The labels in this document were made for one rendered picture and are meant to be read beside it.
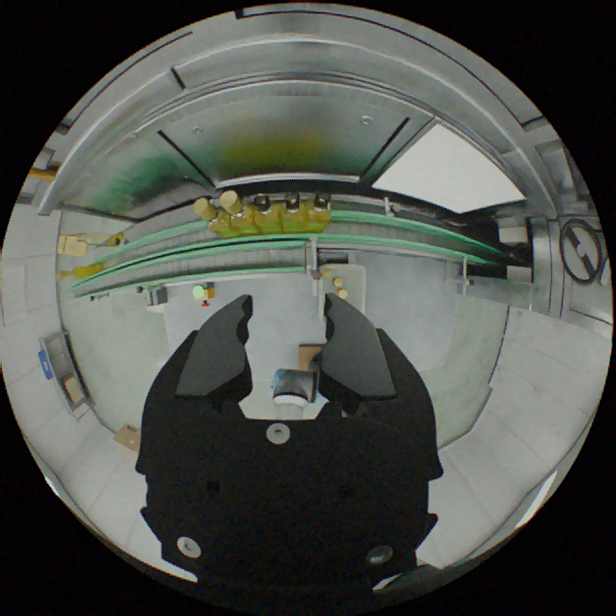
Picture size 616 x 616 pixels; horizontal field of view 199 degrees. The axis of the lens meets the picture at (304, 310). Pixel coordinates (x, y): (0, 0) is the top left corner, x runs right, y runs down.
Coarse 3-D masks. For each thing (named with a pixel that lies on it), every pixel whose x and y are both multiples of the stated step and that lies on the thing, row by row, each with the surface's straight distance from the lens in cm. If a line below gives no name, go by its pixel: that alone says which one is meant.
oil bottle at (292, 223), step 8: (280, 208) 42; (304, 208) 40; (280, 216) 41; (288, 216) 39; (296, 216) 39; (304, 216) 40; (288, 224) 43; (296, 224) 43; (304, 224) 45; (288, 232) 51; (296, 232) 51
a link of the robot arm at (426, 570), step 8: (464, 560) 30; (416, 568) 29; (424, 568) 29; (432, 568) 29; (440, 568) 31; (448, 568) 29; (400, 576) 29; (408, 576) 28; (416, 576) 28; (424, 576) 28; (384, 584) 29; (392, 584) 28; (400, 584) 28
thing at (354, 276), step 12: (336, 264) 64; (348, 264) 65; (336, 276) 71; (348, 276) 72; (360, 276) 69; (324, 288) 70; (336, 288) 71; (348, 288) 72; (360, 288) 69; (324, 300) 71; (348, 300) 73; (360, 300) 69; (324, 324) 65
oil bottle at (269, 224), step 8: (272, 200) 41; (256, 208) 41; (272, 208) 40; (256, 216) 40; (264, 216) 40; (272, 216) 40; (256, 224) 43; (264, 224) 42; (272, 224) 43; (280, 224) 45; (264, 232) 50; (272, 232) 50; (280, 232) 51
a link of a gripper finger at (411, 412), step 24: (384, 336) 9; (408, 360) 8; (408, 384) 7; (360, 408) 6; (384, 408) 6; (408, 408) 6; (432, 408) 7; (408, 432) 6; (432, 432) 6; (432, 456) 6
